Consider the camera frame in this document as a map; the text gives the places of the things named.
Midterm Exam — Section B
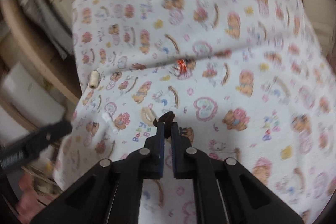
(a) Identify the cream ring brown hair tie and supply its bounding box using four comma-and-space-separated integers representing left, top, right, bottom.
140, 106, 176, 127

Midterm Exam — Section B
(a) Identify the small white plastic tube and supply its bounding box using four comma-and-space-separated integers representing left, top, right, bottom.
102, 112, 119, 135

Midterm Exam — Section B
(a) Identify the cream thread spool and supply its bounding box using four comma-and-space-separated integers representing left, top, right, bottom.
88, 70, 100, 89

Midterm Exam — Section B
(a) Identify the person left hand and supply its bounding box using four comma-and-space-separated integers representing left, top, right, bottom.
16, 173, 45, 224

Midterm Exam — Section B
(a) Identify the bear print cloth cover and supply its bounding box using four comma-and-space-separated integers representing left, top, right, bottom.
54, 0, 335, 223

